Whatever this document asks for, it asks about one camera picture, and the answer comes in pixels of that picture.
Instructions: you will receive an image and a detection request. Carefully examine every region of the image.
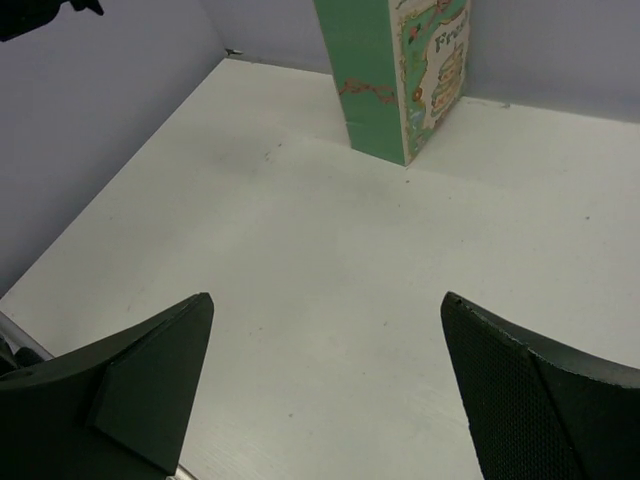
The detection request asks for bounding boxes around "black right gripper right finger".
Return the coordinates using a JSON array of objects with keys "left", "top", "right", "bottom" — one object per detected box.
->
[{"left": 440, "top": 292, "right": 639, "bottom": 479}]

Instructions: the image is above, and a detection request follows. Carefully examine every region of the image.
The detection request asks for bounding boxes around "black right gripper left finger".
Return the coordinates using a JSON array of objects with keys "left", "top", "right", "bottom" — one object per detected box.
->
[{"left": 1, "top": 293, "right": 214, "bottom": 479}]

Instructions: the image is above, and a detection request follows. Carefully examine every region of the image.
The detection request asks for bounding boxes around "green paper gift bag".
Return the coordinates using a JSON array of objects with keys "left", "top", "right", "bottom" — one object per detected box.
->
[{"left": 314, "top": 0, "right": 472, "bottom": 166}]

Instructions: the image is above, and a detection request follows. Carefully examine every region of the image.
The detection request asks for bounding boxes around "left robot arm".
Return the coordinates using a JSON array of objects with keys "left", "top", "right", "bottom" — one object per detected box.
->
[{"left": 1, "top": 0, "right": 105, "bottom": 42}]

